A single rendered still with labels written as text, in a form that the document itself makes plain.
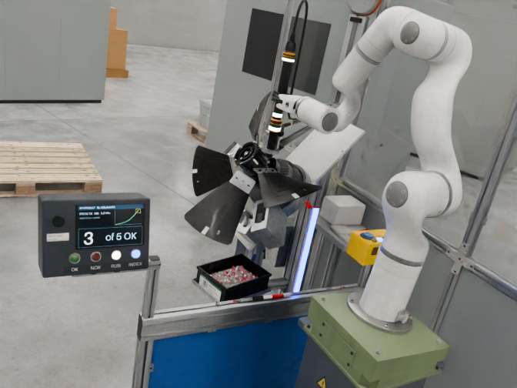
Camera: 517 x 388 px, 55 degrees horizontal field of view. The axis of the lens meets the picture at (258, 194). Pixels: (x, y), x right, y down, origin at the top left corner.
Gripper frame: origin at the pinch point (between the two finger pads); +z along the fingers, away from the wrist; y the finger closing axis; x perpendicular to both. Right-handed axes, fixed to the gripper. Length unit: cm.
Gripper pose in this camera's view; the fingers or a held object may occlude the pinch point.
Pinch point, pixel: (281, 96)
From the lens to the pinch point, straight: 183.0
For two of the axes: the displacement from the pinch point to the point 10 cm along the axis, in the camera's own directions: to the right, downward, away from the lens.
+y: 8.7, -0.2, 4.8
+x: 1.9, -9.1, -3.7
